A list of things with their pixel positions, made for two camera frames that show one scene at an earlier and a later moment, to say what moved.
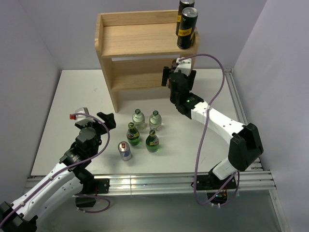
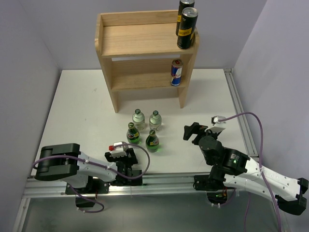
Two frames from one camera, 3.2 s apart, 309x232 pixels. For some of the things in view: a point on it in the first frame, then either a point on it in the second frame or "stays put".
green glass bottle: [133, 135] stays put
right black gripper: [191, 78] to [195, 128]
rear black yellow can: [183, 4] stays put
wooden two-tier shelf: [134, 46] stays put
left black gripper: [108, 119] to [133, 159]
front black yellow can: [189, 18] stays put
